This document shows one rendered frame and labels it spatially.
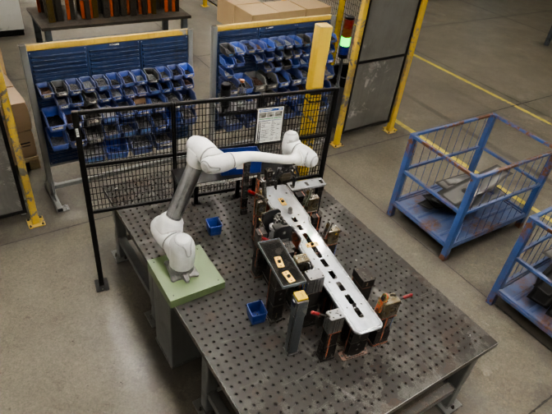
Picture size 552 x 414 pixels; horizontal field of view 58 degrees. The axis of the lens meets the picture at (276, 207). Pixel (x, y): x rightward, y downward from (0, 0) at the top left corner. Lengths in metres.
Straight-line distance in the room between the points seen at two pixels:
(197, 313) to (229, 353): 0.35
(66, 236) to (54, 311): 0.87
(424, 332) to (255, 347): 1.05
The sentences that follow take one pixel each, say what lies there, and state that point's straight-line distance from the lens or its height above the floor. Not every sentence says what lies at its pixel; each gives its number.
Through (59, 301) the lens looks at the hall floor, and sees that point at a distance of 4.27.
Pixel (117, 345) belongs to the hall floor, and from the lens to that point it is 3.91.
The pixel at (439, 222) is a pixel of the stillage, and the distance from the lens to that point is 5.13.
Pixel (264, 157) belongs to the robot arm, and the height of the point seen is 1.49.
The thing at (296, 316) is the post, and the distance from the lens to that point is 2.70.
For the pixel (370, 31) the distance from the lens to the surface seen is 5.87.
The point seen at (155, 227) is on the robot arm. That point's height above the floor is 0.99.
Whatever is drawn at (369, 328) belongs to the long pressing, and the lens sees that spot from 2.79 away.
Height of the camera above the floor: 3.08
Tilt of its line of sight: 37 degrees down
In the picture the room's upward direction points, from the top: 7 degrees clockwise
